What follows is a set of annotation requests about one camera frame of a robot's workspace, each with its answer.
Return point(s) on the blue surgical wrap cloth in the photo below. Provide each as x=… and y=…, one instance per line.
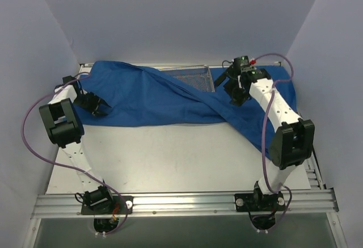
x=143, y=96

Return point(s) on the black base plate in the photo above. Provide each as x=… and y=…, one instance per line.
x=245, y=202
x=107, y=206

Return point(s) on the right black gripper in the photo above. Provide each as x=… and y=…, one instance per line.
x=236, y=94

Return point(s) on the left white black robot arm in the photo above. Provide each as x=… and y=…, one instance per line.
x=64, y=129

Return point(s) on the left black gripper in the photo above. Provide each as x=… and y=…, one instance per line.
x=92, y=104

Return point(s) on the aluminium front rail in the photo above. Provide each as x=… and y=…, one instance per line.
x=184, y=204

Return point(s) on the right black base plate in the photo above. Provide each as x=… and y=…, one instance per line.
x=245, y=202

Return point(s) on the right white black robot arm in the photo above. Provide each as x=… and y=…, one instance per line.
x=285, y=138

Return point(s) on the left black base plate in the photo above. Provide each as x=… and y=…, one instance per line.
x=107, y=206

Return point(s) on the wire mesh instrument tray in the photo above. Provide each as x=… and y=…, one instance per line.
x=197, y=76

